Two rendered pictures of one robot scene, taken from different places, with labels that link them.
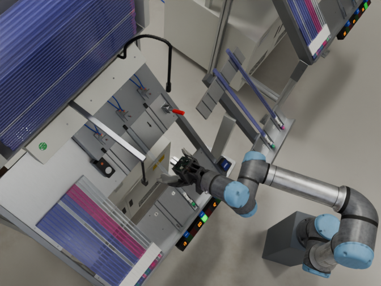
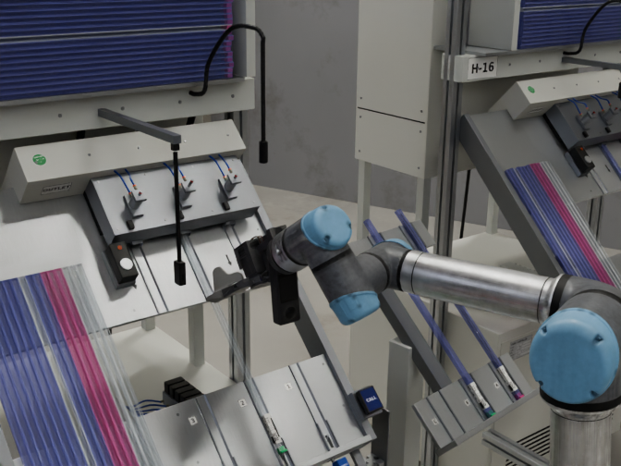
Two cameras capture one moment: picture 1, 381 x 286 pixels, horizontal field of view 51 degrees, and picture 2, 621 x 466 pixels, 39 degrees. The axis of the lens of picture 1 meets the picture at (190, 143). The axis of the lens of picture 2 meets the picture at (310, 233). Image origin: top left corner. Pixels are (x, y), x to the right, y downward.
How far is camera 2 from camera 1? 1.38 m
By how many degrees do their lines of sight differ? 52
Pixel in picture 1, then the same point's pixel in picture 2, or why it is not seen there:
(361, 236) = (582, 303)
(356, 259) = (566, 330)
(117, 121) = (169, 202)
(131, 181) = not seen: hidden behind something
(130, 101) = (201, 188)
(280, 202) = not seen: outside the picture
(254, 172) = (382, 250)
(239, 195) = (326, 211)
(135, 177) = not seen: hidden behind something
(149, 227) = (170, 438)
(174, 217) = (231, 453)
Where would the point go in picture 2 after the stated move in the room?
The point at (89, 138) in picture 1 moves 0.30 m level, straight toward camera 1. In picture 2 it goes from (115, 198) to (113, 248)
